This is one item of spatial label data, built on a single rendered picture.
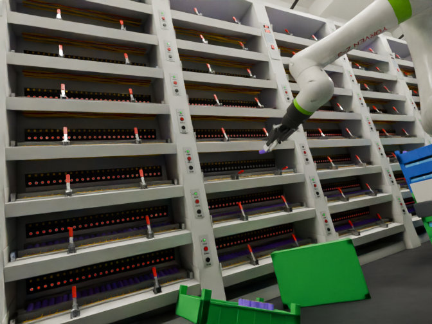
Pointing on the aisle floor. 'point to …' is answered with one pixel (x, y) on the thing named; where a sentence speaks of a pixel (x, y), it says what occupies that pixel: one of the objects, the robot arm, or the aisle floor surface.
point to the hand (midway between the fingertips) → (270, 144)
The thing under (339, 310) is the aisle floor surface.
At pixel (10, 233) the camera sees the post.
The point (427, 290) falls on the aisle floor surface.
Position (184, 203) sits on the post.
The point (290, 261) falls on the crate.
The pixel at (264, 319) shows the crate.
